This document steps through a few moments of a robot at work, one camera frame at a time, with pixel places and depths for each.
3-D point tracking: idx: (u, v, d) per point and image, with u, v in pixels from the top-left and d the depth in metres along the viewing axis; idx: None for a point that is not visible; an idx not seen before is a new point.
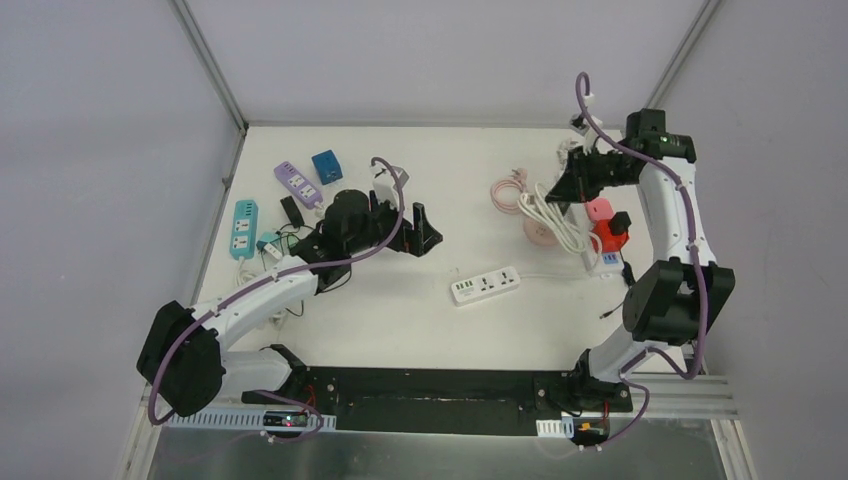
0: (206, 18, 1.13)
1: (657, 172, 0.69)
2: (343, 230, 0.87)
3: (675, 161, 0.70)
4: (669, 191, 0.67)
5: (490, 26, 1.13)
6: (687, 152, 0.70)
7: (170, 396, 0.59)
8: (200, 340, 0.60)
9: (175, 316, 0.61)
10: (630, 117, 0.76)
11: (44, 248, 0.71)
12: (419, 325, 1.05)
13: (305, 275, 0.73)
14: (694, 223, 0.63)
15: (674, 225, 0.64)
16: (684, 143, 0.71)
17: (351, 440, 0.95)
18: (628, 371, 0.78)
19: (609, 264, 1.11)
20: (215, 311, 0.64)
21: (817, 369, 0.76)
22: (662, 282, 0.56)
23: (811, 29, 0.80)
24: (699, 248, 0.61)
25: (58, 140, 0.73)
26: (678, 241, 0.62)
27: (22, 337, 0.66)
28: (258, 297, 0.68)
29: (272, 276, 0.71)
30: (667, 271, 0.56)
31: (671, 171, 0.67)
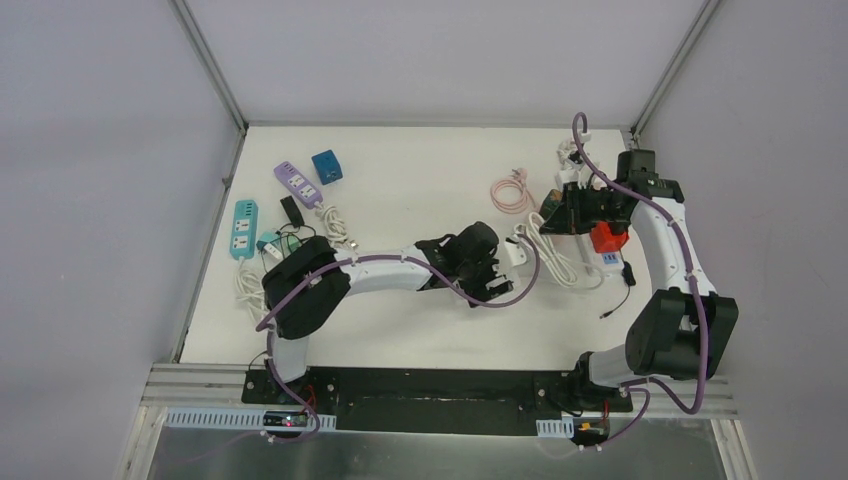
0: (208, 17, 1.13)
1: (649, 209, 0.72)
2: (470, 251, 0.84)
3: (665, 201, 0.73)
4: (660, 227, 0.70)
5: (491, 26, 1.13)
6: (675, 194, 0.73)
7: (280, 319, 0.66)
8: (332, 279, 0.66)
9: (318, 252, 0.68)
10: (621, 156, 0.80)
11: (44, 247, 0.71)
12: (421, 326, 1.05)
13: (423, 272, 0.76)
14: (690, 255, 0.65)
15: (670, 256, 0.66)
16: (671, 187, 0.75)
17: (350, 440, 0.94)
18: (629, 380, 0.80)
19: (609, 264, 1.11)
20: (354, 260, 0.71)
21: (818, 368, 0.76)
22: (663, 311, 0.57)
23: (812, 30, 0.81)
24: (697, 277, 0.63)
25: (57, 138, 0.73)
26: (675, 272, 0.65)
27: (21, 335, 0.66)
28: (388, 267, 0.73)
29: (400, 256, 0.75)
30: (668, 301, 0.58)
31: (662, 208, 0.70)
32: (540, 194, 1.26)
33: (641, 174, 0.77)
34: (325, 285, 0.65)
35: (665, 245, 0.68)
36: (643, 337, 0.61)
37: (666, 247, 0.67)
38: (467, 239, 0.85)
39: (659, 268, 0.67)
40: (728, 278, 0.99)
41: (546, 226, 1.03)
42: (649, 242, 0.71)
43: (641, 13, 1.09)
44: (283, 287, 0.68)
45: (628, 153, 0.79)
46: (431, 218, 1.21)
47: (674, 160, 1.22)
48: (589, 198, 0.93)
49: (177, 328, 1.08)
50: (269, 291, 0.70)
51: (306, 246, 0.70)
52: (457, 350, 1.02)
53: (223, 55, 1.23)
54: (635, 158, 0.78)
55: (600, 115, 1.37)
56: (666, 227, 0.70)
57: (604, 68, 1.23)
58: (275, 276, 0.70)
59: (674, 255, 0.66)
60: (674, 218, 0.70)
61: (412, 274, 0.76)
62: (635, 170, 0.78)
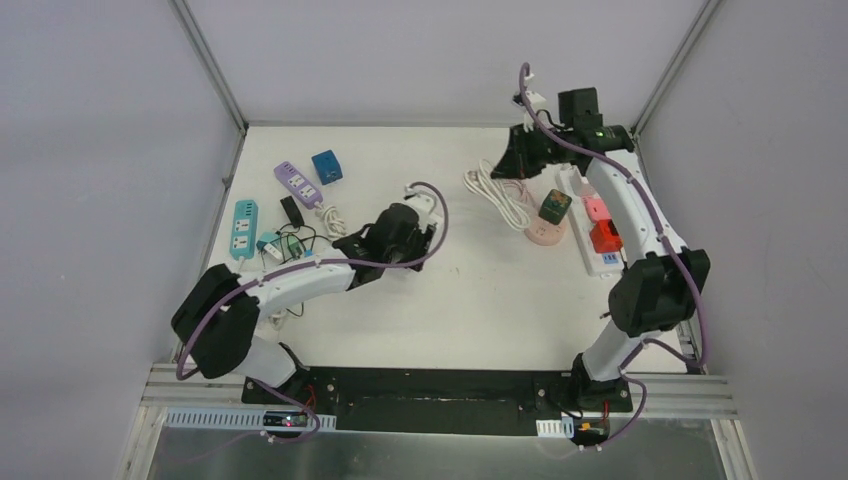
0: (207, 17, 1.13)
1: (607, 168, 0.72)
2: (391, 237, 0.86)
3: (619, 152, 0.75)
4: (620, 186, 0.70)
5: (490, 27, 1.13)
6: (625, 142, 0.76)
7: (196, 359, 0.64)
8: (239, 306, 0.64)
9: (219, 281, 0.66)
10: (566, 98, 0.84)
11: (44, 247, 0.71)
12: (421, 327, 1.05)
13: (345, 269, 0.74)
14: (657, 216, 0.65)
15: (641, 220, 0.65)
16: (619, 135, 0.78)
17: (350, 440, 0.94)
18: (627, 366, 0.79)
19: (609, 264, 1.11)
20: (260, 281, 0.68)
21: (818, 368, 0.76)
22: (645, 278, 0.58)
23: (812, 30, 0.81)
24: (669, 237, 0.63)
25: (56, 139, 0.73)
26: (647, 235, 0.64)
27: (21, 335, 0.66)
28: (301, 277, 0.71)
29: (316, 261, 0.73)
30: (648, 266, 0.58)
31: (620, 166, 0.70)
32: (540, 194, 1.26)
33: (585, 116, 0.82)
34: (232, 314, 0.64)
35: (632, 208, 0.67)
36: (628, 300, 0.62)
37: (633, 210, 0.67)
38: (386, 225, 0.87)
39: (630, 233, 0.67)
40: (728, 278, 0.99)
41: (500, 171, 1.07)
42: (613, 203, 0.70)
43: (640, 14, 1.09)
44: (189, 326, 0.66)
45: (569, 94, 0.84)
46: None
47: (674, 161, 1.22)
48: (533, 138, 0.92)
49: None
50: (179, 334, 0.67)
51: (207, 278, 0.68)
52: (456, 351, 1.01)
53: (223, 55, 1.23)
54: (576, 99, 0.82)
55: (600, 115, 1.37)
56: (626, 184, 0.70)
57: (603, 68, 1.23)
58: (180, 317, 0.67)
59: (643, 219, 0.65)
60: (631, 175, 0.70)
61: (333, 276, 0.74)
62: (579, 113, 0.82)
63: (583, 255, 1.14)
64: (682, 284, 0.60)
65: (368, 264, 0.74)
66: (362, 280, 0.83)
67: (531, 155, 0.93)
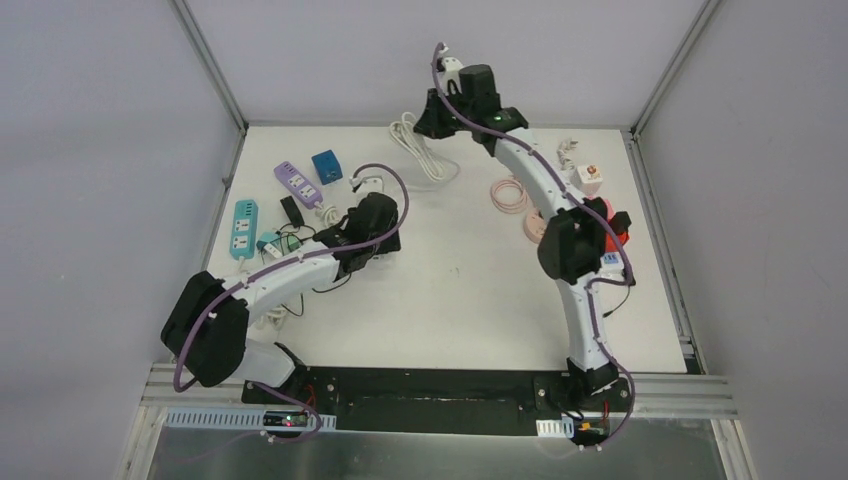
0: (206, 17, 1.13)
1: (511, 144, 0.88)
2: (372, 226, 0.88)
3: (517, 132, 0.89)
4: (525, 159, 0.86)
5: (490, 27, 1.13)
6: (520, 122, 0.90)
7: (193, 369, 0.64)
8: (227, 310, 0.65)
9: (204, 288, 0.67)
10: (466, 81, 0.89)
11: (43, 248, 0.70)
12: (420, 327, 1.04)
13: (328, 260, 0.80)
14: (556, 177, 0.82)
15: (547, 184, 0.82)
16: (513, 116, 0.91)
17: (351, 440, 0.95)
18: (598, 331, 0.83)
19: (609, 265, 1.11)
20: (244, 283, 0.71)
21: (818, 368, 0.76)
22: (560, 229, 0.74)
23: (813, 30, 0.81)
24: (572, 193, 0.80)
25: (55, 140, 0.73)
26: (554, 196, 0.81)
27: (20, 334, 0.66)
28: (284, 273, 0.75)
29: (297, 257, 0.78)
30: (560, 220, 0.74)
31: (521, 141, 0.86)
32: None
33: (483, 98, 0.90)
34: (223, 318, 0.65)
35: (537, 176, 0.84)
36: (553, 253, 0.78)
37: (539, 178, 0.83)
38: (367, 217, 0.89)
39: (542, 197, 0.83)
40: (728, 278, 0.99)
41: (418, 128, 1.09)
42: (522, 173, 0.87)
43: (640, 14, 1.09)
44: (180, 337, 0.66)
45: (468, 77, 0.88)
46: (431, 218, 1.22)
47: (674, 161, 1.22)
48: (445, 105, 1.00)
49: None
50: (170, 347, 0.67)
51: (190, 286, 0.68)
52: (456, 351, 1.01)
53: (223, 54, 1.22)
54: (476, 83, 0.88)
55: (600, 115, 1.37)
56: (529, 156, 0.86)
57: (602, 68, 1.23)
58: (170, 329, 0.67)
59: (548, 183, 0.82)
60: (530, 147, 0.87)
61: (316, 268, 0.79)
62: (480, 95, 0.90)
63: None
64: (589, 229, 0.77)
65: (354, 247, 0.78)
66: (347, 268, 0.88)
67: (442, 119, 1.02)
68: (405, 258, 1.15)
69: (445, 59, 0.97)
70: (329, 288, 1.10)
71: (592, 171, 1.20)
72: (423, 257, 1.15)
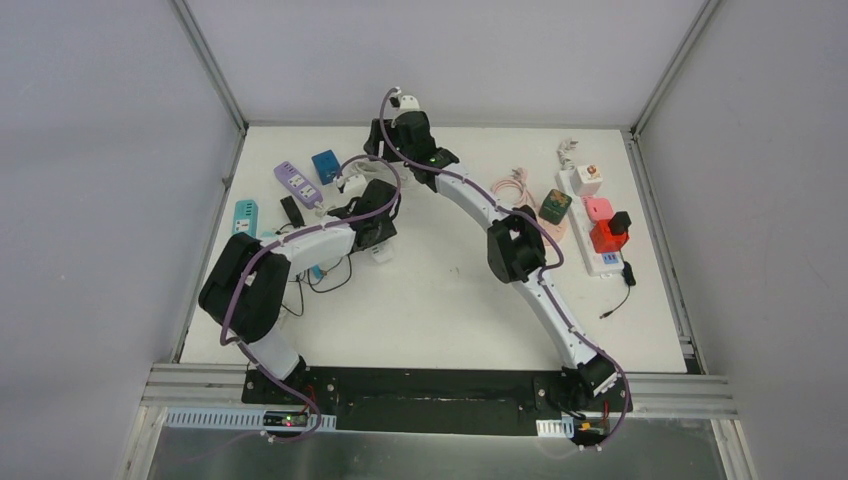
0: (206, 17, 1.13)
1: (446, 177, 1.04)
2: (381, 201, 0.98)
3: (451, 167, 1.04)
4: (460, 187, 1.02)
5: (490, 27, 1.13)
6: (452, 159, 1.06)
7: (238, 320, 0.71)
8: (269, 263, 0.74)
9: (244, 246, 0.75)
10: (403, 127, 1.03)
11: (41, 248, 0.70)
12: (420, 326, 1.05)
13: (346, 230, 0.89)
14: (485, 195, 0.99)
15: (480, 203, 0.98)
16: (446, 157, 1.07)
17: (351, 440, 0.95)
18: (570, 322, 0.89)
19: (609, 265, 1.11)
20: (281, 242, 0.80)
21: (817, 367, 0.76)
22: (496, 237, 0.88)
23: (813, 30, 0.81)
24: (501, 205, 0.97)
25: (54, 140, 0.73)
26: (488, 211, 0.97)
27: (20, 335, 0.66)
28: (311, 238, 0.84)
29: (322, 225, 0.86)
30: (494, 229, 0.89)
31: (453, 172, 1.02)
32: (540, 194, 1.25)
33: (421, 143, 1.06)
34: (266, 274, 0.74)
35: (472, 198, 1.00)
36: (499, 260, 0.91)
37: (474, 199, 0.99)
38: (375, 195, 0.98)
39: (480, 215, 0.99)
40: (727, 278, 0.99)
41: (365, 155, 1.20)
42: (461, 198, 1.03)
43: (639, 14, 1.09)
44: (222, 294, 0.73)
45: (406, 124, 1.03)
46: (431, 218, 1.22)
47: (673, 160, 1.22)
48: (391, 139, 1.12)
49: (177, 328, 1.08)
50: (209, 304, 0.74)
51: (228, 248, 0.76)
52: (456, 352, 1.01)
53: (223, 55, 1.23)
54: (414, 129, 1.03)
55: (600, 114, 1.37)
56: (463, 184, 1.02)
57: (602, 67, 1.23)
58: (210, 288, 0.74)
59: (481, 202, 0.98)
60: (462, 177, 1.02)
61: (339, 236, 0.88)
62: (416, 140, 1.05)
63: (584, 253, 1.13)
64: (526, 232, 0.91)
65: (369, 215, 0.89)
66: (360, 242, 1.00)
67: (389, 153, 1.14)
68: (405, 258, 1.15)
69: (401, 98, 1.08)
70: (330, 288, 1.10)
71: (592, 171, 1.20)
72: (423, 257, 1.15)
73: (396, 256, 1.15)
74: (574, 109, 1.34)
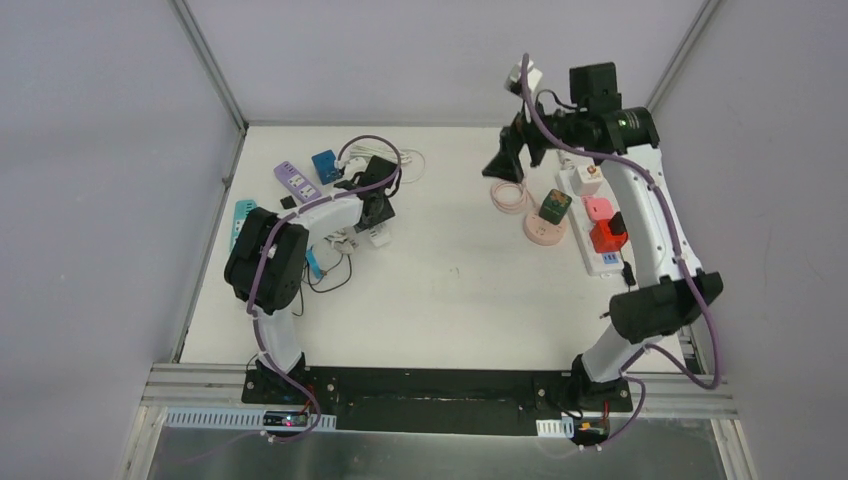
0: (206, 17, 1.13)
1: (625, 169, 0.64)
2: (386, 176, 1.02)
3: (645, 149, 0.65)
4: (641, 194, 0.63)
5: (490, 26, 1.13)
6: (648, 130, 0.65)
7: (265, 290, 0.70)
8: (289, 235, 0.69)
9: (263, 220, 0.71)
10: (578, 77, 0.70)
11: (43, 248, 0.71)
12: (420, 326, 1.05)
13: (355, 201, 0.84)
14: (676, 231, 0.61)
15: (656, 236, 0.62)
16: (642, 121, 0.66)
17: (350, 440, 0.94)
18: (627, 367, 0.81)
19: (609, 264, 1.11)
20: (296, 214, 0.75)
21: (818, 367, 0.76)
22: (655, 299, 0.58)
23: (813, 30, 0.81)
24: (686, 258, 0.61)
25: (55, 140, 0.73)
26: (663, 254, 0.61)
27: (21, 334, 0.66)
28: (325, 210, 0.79)
29: (330, 196, 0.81)
30: (658, 288, 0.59)
31: (643, 170, 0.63)
32: (540, 194, 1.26)
33: (600, 99, 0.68)
34: (286, 243, 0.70)
35: (650, 223, 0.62)
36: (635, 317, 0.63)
37: (652, 226, 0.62)
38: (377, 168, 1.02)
39: (643, 247, 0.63)
40: (728, 277, 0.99)
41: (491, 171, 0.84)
42: (626, 206, 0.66)
43: (640, 13, 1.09)
44: (247, 269, 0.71)
45: (583, 71, 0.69)
46: (432, 217, 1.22)
47: (673, 160, 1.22)
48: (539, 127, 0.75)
49: (177, 328, 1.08)
50: (236, 279, 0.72)
51: (247, 223, 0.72)
52: (455, 351, 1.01)
53: (223, 54, 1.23)
54: (593, 79, 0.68)
55: None
56: (647, 191, 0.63)
57: None
58: (234, 264, 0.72)
59: (659, 233, 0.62)
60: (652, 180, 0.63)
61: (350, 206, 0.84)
62: (595, 94, 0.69)
63: (584, 253, 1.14)
64: (690, 304, 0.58)
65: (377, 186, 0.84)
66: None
67: (538, 143, 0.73)
68: (405, 257, 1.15)
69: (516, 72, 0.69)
70: (330, 287, 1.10)
71: (592, 170, 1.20)
72: (423, 257, 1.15)
73: (396, 256, 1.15)
74: None
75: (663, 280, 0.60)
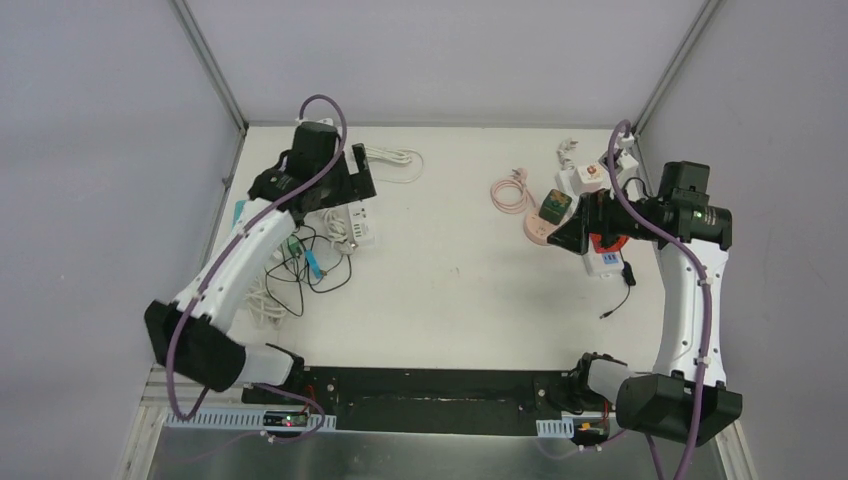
0: (207, 17, 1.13)
1: (681, 256, 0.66)
2: (314, 152, 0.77)
3: (705, 247, 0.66)
4: (689, 286, 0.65)
5: (490, 26, 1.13)
6: (720, 234, 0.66)
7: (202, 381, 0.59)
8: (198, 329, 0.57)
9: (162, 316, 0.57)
10: (668, 169, 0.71)
11: (44, 246, 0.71)
12: (421, 326, 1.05)
13: (277, 216, 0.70)
14: (708, 336, 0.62)
15: (686, 331, 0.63)
16: (719, 222, 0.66)
17: (350, 441, 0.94)
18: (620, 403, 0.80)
19: (609, 264, 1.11)
20: (199, 294, 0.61)
21: (819, 368, 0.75)
22: (659, 392, 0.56)
23: (813, 31, 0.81)
24: (708, 364, 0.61)
25: (56, 139, 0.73)
26: (687, 351, 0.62)
27: (21, 333, 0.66)
28: (235, 263, 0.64)
29: (240, 235, 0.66)
30: (666, 383, 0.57)
31: (697, 262, 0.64)
32: (540, 194, 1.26)
33: (686, 194, 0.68)
34: (200, 333, 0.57)
35: (685, 313, 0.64)
36: (633, 404, 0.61)
37: (685, 319, 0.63)
38: (307, 144, 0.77)
39: (670, 337, 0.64)
40: (729, 276, 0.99)
41: (559, 238, 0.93)
42: (673, 293, 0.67)
43: (640, 15, 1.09)
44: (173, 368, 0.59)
45: (676, 166, 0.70)
46: (432, 217, 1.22)
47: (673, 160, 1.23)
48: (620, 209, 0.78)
49: None
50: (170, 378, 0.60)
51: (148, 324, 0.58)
52: (455, 352, 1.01)
53: (223, 55, 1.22)
54: (683, 175, 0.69)
55: (601, 115, 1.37)
56: (697, 285, 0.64)
57: (603, 68, 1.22)
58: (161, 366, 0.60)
59: (691, 331, 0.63)
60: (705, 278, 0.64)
61: (273, 225, 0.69)
62: (681, 188, 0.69)
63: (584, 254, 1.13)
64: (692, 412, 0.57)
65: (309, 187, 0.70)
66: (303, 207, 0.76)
67: (612, 226, 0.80)
68: (405, 257, 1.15)
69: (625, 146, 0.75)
70: (329, 288, 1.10)
71: (593, 170, 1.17)
72: (423, 256, 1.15)
73: (396, 256, 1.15)
74: (574, 109, 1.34)
75: (674, 375, 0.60)
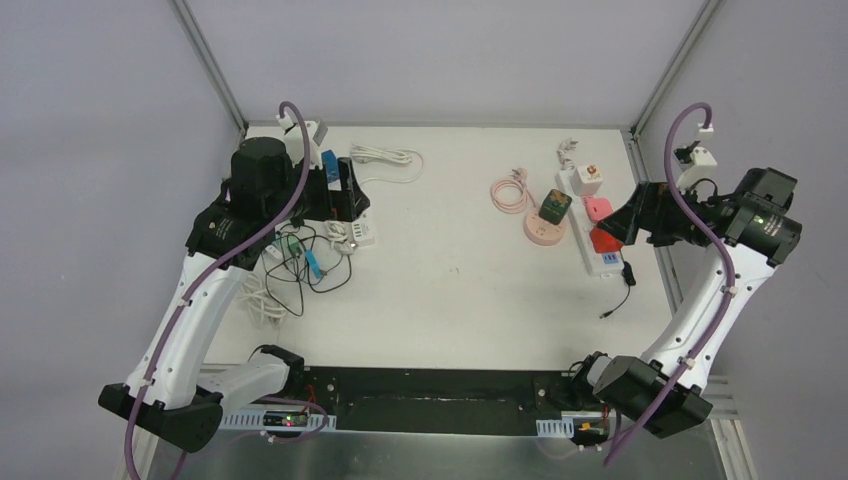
0: (207, 17, 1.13)
1: (717, 258, 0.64)
2: (260, 184, 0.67)
3: (747, 254, 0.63)
4: (710, 288, 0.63)
5: (489, 27, 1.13)
6: (774, 248, 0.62)
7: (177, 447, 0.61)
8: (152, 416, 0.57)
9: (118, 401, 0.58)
10: (751, 173, 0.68)
11: (44, 246, 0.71)
12: (421, 327, 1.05)
13: (218, 278, 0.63)
14: (706, 340, 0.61)
15: (685, 329, 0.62)
16: (781, 235, 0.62)
17: (350, 441, 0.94)
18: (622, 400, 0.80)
19: (609, 264, 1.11)
20: (149, 379, 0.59)
21: (819, 368, 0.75)
22: (630, 370, 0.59)
23: (813, 30, 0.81)
24: (692, 367, 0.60)
25: (56, 139, 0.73)
26: (677, 347, 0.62)
27: (21, 332, 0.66)
28: (179, 339, 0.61)
29: (181, 305, 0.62)
30: (641, 366, 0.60)
31: (729, 267, 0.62)
32: (540, 194, 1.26)
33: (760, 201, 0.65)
34: (155, 419, 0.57)
35: (691, 314, 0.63)
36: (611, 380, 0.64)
37: (687, 317, 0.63)
38: (245, 177, 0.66)
39: (667, 332, 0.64)
40: None
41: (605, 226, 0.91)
42: (691, 292, 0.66)
43: (640, 15, 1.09)
44: None
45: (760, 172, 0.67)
46: (432, 217, 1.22)
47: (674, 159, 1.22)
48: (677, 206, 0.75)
49: None
50: None
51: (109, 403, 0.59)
52: (455, 352, 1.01)
53: (223, 55, 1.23)
54: (762, 181, 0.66)
55: (601, 115, 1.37)
56: (718, 290, 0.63)
57: (602, 68, 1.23)
58: None
59: (688, 329, 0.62)
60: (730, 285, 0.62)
61: (218, 286, 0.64)
62: (755, 193, 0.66)
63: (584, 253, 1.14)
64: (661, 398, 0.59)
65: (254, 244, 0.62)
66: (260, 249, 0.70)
67: (668, 222, 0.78)
68: (405, 257, 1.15)
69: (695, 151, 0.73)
70: (330, 289, 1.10)
71: (592, 171, 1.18)
72: (423, 256, 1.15)
73: (396, 256, 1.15)
74: (574, 108, 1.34)
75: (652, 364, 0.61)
